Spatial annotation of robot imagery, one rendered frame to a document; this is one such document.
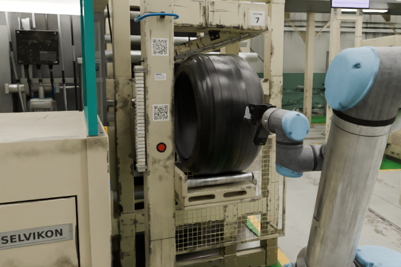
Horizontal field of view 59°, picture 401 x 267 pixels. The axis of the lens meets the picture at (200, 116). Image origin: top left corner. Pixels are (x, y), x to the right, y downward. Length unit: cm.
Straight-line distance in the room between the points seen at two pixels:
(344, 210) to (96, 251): 53
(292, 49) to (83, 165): 1133
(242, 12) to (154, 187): 105
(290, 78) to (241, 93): 1033
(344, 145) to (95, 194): 51
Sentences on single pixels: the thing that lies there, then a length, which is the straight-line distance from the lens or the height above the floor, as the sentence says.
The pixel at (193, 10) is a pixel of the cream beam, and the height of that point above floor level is 172.
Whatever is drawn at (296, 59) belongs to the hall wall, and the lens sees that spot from 1196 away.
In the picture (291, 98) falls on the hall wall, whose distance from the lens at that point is 1185.
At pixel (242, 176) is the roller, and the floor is 91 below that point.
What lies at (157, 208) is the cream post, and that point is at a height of 77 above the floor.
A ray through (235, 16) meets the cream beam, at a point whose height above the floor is 170.
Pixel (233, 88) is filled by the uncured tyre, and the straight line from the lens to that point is 149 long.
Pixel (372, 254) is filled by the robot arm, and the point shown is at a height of 91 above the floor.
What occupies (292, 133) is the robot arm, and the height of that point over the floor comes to 121.
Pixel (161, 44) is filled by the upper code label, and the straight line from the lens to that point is 158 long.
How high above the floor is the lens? 140
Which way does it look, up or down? 7 degrees down
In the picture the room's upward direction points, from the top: straight up
